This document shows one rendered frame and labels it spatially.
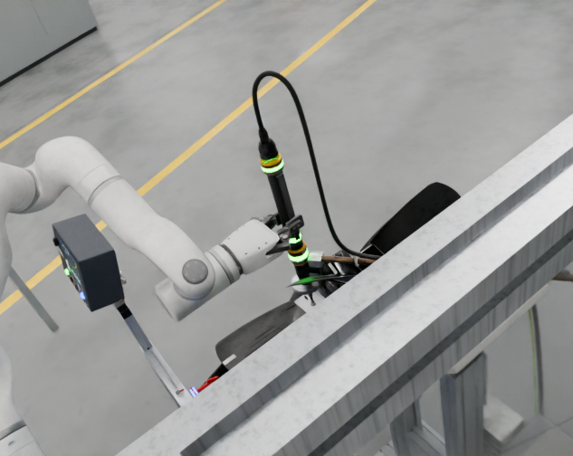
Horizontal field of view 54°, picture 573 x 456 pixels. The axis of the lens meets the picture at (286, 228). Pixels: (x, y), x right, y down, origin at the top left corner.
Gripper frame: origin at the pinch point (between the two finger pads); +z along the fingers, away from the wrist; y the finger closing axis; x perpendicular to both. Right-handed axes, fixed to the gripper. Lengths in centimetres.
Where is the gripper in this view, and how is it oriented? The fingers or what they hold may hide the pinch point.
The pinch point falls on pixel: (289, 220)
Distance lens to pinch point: 121.1
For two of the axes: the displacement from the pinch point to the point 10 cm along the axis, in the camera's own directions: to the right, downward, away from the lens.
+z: 7.8, -5.4, 3.3
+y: 5.8, 4.3, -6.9
